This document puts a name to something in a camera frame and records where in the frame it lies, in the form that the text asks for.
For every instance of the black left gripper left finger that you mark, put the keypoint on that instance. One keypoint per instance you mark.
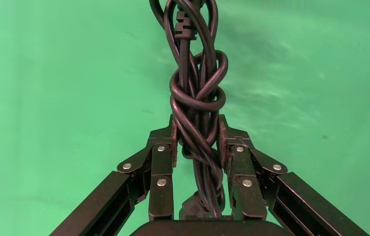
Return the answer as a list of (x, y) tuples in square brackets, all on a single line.
[(160, 163)]

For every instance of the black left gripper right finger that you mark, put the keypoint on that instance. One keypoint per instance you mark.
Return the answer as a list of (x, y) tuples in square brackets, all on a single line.
[(242, 163)]

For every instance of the green table cloth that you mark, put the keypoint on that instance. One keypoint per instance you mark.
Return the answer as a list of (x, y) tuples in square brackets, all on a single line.
[(41, 97)]

